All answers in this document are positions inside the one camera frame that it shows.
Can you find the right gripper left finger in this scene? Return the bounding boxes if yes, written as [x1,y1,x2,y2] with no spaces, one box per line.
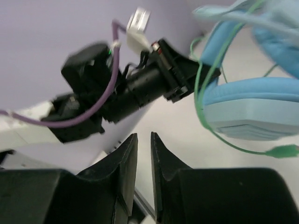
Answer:
[0,133,138,224]

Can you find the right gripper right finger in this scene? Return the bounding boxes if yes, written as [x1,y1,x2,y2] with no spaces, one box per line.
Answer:
[150,132,299,224]

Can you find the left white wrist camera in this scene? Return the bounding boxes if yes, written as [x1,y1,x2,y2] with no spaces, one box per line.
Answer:
[126,7,152,55]

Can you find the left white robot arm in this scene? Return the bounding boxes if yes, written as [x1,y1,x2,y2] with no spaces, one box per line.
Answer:
[0,39,199,172]

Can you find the light blue headphones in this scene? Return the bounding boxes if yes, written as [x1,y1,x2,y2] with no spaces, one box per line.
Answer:
[193,0,299,140]

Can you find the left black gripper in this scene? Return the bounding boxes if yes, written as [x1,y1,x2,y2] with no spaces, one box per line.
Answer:
[60,39,221,124]

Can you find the green headphone cable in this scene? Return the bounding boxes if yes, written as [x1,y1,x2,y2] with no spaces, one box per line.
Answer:
[189,0,299,159]

